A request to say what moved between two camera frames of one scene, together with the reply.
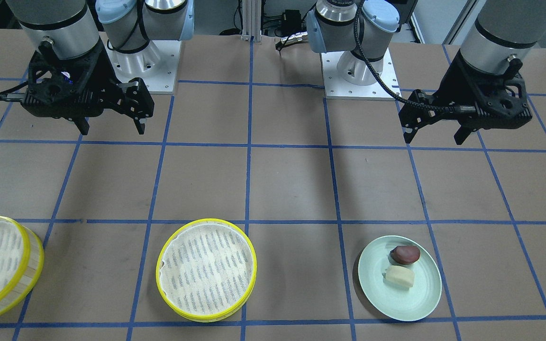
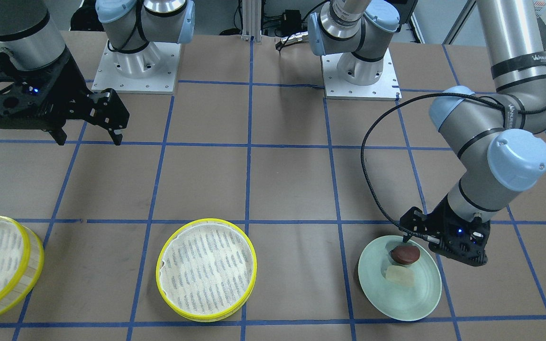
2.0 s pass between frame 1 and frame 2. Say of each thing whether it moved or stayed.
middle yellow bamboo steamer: stayed
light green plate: stayed
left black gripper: moved
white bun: stayed
